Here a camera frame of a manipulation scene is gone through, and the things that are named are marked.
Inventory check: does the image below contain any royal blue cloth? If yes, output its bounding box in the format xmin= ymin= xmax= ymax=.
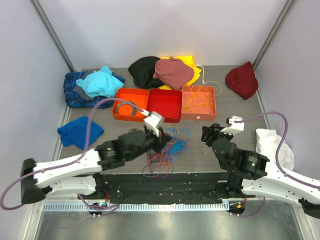
xmin=57 ymin=116 xmax=104 ymax=150

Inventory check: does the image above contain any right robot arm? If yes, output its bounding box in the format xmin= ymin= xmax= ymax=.
xmin=201 ymin=122 xmax=320 ymax=219

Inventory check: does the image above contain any orange wire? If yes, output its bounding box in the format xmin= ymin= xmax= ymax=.
xmin=183 ymin=81 xmax=223 ymax=115

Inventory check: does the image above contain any white cloth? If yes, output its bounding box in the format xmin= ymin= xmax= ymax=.
xmin=255 ymin=128 xmax=295 ymax=170

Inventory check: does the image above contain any grey cloth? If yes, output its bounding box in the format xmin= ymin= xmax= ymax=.
xmin=73 ymin=85 xmax=93 ymax=101

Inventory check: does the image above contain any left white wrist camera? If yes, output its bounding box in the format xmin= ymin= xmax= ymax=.
xmin=142 ymin=110 xmax=165 ymax=137

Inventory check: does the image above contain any slotted cable duct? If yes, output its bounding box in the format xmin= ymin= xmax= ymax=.
xmin=42 ymin=201 xmax=230 ymax=212

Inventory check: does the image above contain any maroon cloth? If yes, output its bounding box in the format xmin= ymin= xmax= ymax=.
xmin=225 ymin=61 xmax=259 ymax=100

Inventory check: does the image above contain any salmon plastic bin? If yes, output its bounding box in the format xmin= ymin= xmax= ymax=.
xmin=181 ymin=85 xmax=217 ymax=121

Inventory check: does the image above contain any dark blue plaid cloth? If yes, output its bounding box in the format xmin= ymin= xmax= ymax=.
xmin=62 ymin=71 xmax=126 ymax=109

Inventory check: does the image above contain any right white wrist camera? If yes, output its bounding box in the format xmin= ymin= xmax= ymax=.
xmin=220 ymin=116 xmax=245 ymax=136

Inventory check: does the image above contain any red plastic bin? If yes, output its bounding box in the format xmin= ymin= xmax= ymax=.
xmin=146 ymin=89 xmax=182 ymax=124

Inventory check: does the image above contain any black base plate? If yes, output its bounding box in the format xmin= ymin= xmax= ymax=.
xmin=83 ymin=172 xmax=245 ymax=205

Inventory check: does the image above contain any light blue cloth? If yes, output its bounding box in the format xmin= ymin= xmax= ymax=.
xmin=76 ymin=65 xmax=124 ymax=98

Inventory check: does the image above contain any coloured wire pile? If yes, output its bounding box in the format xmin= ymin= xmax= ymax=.
xmin=141 ymin=123 xmax=196 ymax=179

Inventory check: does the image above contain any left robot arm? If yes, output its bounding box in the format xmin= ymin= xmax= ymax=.
xmin=20 ymin=128 xmax=172 ymax=205

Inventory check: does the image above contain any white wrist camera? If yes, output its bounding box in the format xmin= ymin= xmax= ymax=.
xmin=220 ymin=116 xmax=245 ymax=136
xmin=142 ymin=110 xmax=165 ymax=137

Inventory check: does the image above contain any black cloth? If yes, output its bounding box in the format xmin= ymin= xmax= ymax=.
xmin=128 ymin=56 xmax=165 ymax=89

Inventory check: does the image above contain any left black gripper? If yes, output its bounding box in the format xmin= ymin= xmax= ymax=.
xmin=126 ymin=126 xmax=172 ymax=162

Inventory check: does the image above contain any orange plastic bin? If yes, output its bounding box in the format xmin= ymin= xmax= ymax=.
xmin=112 ymin=87 xmax=149 ymax=122

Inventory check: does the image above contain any white drawstring cord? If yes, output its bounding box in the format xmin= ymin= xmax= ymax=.
xmin=196 ymin=65 xmax=207 ymax=86

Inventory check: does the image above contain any grey tape roll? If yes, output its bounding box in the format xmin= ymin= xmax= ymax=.
xmin=115 ymin=101 xmax=138 ymax=116

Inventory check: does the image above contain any dusty pink cloth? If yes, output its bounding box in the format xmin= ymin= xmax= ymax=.
xmin=153 ymin=57 xmax=194 ymax=91

